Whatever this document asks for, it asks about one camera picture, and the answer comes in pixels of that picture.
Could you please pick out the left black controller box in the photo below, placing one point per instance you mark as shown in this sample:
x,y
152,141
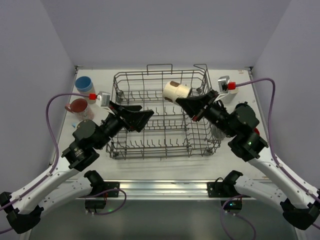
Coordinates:
x,y
94,205

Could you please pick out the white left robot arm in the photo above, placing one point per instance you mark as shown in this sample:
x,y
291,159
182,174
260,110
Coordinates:
x,y
25,207

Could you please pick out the dark grey mug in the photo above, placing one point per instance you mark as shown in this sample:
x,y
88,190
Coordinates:
x,y
217,133

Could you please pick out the right black controller box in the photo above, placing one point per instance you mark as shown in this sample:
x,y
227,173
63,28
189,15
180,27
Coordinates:
x,y
233,206

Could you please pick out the cream and brown mug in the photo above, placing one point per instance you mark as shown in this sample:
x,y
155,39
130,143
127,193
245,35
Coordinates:
x,y
174,90

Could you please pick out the black controller box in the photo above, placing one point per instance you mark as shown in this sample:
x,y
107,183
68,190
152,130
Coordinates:
x,y
233,206
94,205

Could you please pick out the grey wire dish rack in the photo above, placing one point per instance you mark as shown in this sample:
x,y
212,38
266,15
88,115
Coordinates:
x,y
169,132

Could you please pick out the aluminium mounting rail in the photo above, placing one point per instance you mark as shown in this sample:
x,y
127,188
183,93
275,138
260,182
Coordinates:
x,y
167,189

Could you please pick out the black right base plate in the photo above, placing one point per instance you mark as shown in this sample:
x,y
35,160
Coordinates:
x,y
218,189

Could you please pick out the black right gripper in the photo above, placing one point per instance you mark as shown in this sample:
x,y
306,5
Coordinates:
x,y
204,107

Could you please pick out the pink ghost pattern mug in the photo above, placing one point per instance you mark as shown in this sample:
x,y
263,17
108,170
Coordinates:
x,y
81,109

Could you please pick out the white faceted ceramic mug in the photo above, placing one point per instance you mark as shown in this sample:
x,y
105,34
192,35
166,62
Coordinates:
x,y
228,98

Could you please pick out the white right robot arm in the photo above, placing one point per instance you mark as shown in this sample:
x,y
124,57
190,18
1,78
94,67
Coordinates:
x,y
297,200

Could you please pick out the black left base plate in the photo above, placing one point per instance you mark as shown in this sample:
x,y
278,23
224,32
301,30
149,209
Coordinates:
x,y
105,189

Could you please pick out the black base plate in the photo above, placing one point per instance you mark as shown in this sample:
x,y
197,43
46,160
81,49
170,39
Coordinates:
x,y
218,189
105,189

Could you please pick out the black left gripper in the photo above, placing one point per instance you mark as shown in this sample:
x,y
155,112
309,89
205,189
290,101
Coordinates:
x,y
122,118

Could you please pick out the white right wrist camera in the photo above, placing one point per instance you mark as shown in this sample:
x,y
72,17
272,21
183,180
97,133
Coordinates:
x,y
226,87

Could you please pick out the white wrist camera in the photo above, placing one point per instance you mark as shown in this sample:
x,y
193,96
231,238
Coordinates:
x,y
226,87
103,100

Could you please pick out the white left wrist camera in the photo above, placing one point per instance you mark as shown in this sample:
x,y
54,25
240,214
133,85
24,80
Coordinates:
x,y
103,100

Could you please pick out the red mug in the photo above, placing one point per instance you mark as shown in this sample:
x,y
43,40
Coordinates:
x,y
256,131

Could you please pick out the blue plastic tumbler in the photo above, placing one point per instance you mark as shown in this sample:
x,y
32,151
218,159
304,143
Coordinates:
x,y
84,84

